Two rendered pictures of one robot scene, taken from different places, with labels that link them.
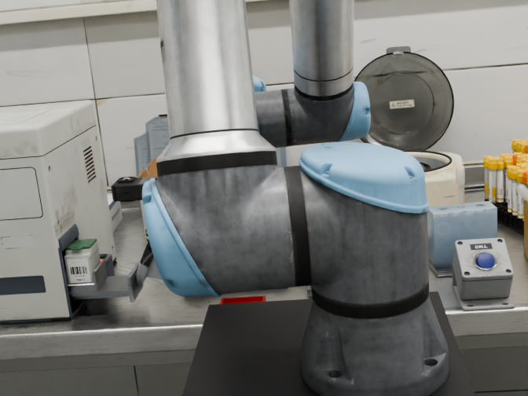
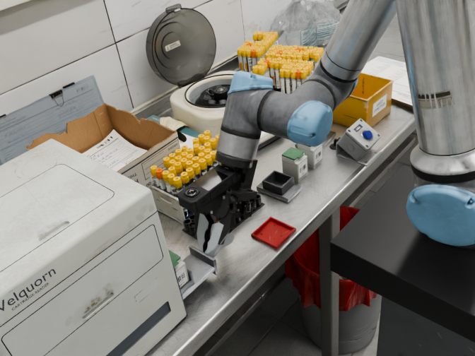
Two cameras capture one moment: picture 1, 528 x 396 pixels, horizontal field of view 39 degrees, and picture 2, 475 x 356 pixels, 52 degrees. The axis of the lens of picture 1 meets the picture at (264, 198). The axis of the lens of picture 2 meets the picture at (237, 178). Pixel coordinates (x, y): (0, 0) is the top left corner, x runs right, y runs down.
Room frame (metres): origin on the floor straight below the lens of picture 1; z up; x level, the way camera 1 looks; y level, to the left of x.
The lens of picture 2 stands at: (0.58, 0.66, 1.59)
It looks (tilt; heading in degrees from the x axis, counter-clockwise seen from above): 36 degrees down; 311
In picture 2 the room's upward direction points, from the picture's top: 8 degrees counter-clockwise
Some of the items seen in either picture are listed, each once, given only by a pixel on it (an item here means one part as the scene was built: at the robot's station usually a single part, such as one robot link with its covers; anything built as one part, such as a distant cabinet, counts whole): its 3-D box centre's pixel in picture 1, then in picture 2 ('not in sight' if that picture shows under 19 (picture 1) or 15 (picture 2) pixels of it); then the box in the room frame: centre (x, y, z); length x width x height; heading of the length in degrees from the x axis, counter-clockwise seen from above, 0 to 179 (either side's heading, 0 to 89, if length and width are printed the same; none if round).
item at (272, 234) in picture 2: (241, 308); (273, 232); (1.03, 0.05, 0.88); 0.07 x 0.07 x 0.01; 85
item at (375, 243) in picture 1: (358, 215); not in sight; (0.69, -0.09, 1.11); 0.13 x 0.12 x 0.14; 90
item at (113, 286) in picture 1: (71, 281); (165, 290); (1.10, 0.31, 0.92); 0.21 x 0.07 x 0.05; 85
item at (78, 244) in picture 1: (80, 245); (167, 260); (1.09, 0.29, 0.98); 0.05 x 0.04 x 0.01; 175
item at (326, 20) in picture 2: not in sight; (323, 18); (1.46, -0.98, 0.94); 0.20 x 0.17 x 0.14; 66
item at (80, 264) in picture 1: (83, 265); (170, 273); (1.09, 0.29, 0.95); 0.05 x 0.04 x 0.06; 175
